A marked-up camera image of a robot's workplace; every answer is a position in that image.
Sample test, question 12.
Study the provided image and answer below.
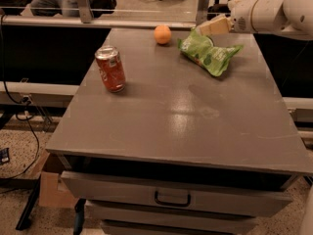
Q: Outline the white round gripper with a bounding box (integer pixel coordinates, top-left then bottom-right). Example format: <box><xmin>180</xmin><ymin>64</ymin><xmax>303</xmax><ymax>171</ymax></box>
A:
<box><xmin>196</xmin><ymin>0</ymin><xmax>257</xmax><ymax>36</ymax></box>

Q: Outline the green rice chip bag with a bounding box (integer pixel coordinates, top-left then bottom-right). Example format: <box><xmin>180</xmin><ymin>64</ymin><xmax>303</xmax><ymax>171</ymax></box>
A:
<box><xmin>178</xmin><ymin>29</ymin><xmax>244</xmax><ymax>77</ymax></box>

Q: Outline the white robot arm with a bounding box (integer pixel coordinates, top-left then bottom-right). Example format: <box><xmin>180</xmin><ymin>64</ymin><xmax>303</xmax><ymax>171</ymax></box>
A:
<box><xmin>196</xmin><ymin>0</ymin><xmax>313</xmax><ymax>40</ymax></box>

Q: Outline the black bag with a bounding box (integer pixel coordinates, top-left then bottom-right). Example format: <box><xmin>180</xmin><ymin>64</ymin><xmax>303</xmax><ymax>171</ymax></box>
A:
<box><xmin>207</xmin><ymin>0</ymin><xmax>231</xmax><ymax>20</ymax></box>

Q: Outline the orange fruit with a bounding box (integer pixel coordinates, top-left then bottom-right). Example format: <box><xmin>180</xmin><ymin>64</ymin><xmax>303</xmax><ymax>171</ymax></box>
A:
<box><xmin>154</xmin><ymin>24</ymin><xmax>171</xmax><ymax>45</ymax></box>

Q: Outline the red soda can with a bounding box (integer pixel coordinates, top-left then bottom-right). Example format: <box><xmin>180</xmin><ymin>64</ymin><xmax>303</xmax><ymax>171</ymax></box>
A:
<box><xmin>95</xmin><ymin>45</ymin><xmax>126</xmax><ymax>92</ymax></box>

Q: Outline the grey metal railing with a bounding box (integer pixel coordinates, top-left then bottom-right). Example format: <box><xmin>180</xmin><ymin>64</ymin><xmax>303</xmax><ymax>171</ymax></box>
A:
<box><xmin>3</xmin><ymin>0</ymin><xmax>209</xmax><ymax>30</ymax></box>

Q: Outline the seated person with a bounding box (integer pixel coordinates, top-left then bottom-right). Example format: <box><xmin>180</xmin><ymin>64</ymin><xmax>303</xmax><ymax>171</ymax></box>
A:
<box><xmin>30</xmin><ymin>0</ymin><xmax>79</xmax><ymax>18</ymax></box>

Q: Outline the grey top drawer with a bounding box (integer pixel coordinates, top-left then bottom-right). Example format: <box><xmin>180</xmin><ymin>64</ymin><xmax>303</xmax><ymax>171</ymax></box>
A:
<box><xmin>61</xmin><ymin>171</ymin><xmax>291</xmax><ymax>216</ymax></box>

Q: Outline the grey drawer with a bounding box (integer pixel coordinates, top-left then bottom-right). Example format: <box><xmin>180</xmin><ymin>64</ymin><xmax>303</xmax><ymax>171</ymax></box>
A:
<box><xmin>85</xmin><ymin>199</ymin><xmax>258</xmax><ymax>235</ymax></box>
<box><xmin>61</xmin><ymin>171</ymin><xmax>291</xmax><ymax>216</ymax></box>

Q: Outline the cardboard box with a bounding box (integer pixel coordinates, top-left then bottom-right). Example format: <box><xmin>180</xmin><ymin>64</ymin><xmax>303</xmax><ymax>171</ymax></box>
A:
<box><xmin>31</xmin><ymin>150</ymin><xmax>78</xmax><ymax>209</ymax></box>

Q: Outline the black drawer handle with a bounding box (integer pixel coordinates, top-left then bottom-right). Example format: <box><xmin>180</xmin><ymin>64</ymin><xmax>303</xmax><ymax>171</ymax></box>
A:
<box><xmin>154</xmin><ymin>191</ymin><xmax>192</xmax><ymax>208</ymax></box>

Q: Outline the black power cable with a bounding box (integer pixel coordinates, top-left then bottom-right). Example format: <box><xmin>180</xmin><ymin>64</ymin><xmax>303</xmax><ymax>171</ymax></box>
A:
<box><xmin>0</xmin><ymin>14</ymin><xmax>41</xmax><ymax>181</ymax></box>

